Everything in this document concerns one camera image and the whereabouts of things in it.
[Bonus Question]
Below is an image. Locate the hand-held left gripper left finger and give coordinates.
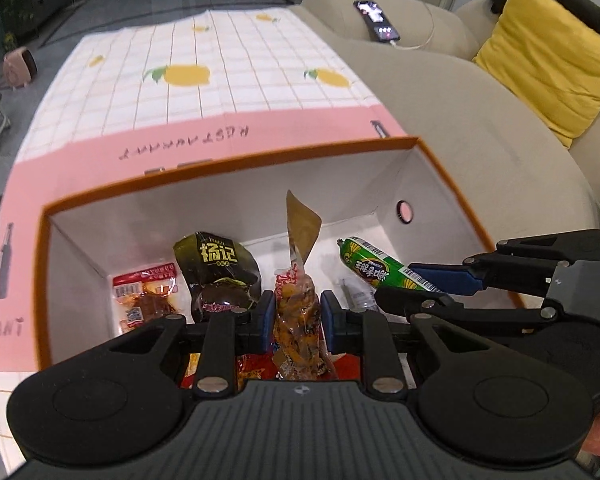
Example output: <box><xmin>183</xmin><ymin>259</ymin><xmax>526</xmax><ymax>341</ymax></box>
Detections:
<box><xmin>105</xmin><ymin>290</ymin><xmax>277</xmax><ymax>395</ymax></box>

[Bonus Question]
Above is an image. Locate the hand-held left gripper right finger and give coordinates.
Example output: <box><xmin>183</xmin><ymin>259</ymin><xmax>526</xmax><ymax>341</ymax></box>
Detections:
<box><xmin>321</xmin><ymin>290</ymin><xmax>491</xmax><ymax>395</ymax></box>

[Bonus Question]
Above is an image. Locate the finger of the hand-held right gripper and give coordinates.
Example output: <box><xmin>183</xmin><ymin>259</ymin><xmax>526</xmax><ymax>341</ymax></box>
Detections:
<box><xmin>409</xmin><ymin>229</ymin><xmax>600</xmax><ymax>297</ymax></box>
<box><xmin>375</xmin><ymin>287</ymin><xmax>558</xmax><ymax>337</ymax></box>

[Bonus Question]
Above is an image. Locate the yellow peanut snack packet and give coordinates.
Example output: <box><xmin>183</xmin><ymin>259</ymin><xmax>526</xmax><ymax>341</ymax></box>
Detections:
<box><xmin>272</xmin><ymin>190</ymin><xmax>338</xmax><ymax>382</ymax></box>

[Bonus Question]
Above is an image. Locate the green sausage stick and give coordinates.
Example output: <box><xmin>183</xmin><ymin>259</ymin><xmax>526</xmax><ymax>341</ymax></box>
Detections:
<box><xmin>336</xmin><ymin>236</ymin><xmax>443</xmax><ymax>294</ymax></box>

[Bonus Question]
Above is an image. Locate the dark plum snack packet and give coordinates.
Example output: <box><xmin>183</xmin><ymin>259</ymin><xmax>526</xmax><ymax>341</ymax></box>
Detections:
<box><xmin>173</xmin><ymin>231</ymin><xmax>262</xmax><ymax>324</ymax></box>

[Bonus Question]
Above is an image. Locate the red dried meat packet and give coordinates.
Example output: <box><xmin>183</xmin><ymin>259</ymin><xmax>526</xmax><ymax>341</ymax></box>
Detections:
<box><xmin>112</xmin><ymin>262</ymin><xmax>184</xmax><ymax>336</ymax></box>

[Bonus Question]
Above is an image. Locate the orange cardboard box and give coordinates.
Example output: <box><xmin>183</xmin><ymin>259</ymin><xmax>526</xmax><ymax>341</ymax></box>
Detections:
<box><xmin>32</xmin><ymin>136</ymin><xmax>526</xmax><ymax>396</ymax></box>

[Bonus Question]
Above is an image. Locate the clear packet with white snack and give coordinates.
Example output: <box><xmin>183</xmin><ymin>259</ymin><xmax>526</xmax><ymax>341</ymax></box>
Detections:
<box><xmin>336</xmin><ymin>279</ymin><xmax>382</xmax><ymax>312</ymax></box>

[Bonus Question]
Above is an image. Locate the beige sofa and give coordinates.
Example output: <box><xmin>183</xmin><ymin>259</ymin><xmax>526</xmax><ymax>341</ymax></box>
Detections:
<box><xmin>291</xmin><ymin>0</ymin><xmax>600</xmax><ymax>286</ymax></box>

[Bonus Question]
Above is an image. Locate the lemon print checked tablecloth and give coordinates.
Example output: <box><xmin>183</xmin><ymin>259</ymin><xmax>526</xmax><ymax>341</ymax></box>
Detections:
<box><xmin>0</xmin><ymin>4</ymin><xmax>411</xmax><ymax>468</ymax></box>

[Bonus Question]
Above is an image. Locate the yellow cushion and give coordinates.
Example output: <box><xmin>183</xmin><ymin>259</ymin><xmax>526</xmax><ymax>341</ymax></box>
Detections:
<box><xmin>472</xmin><ymin>0</ymin><xmax>600</xmax><ymax>150</ymax></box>

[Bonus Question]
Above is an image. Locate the black smartphone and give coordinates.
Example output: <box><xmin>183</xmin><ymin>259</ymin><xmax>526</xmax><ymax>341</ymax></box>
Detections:
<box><xmin>353</xmin><ymin>0</ymin><xmax>402</xmax><ymax>43</ymax></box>

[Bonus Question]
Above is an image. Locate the white charging cable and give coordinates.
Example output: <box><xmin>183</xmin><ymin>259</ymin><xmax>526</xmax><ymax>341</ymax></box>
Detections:
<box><xmin>390</xmin><ymin>10</ymin><xmax>438</xmax><ymax>52</ymax></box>

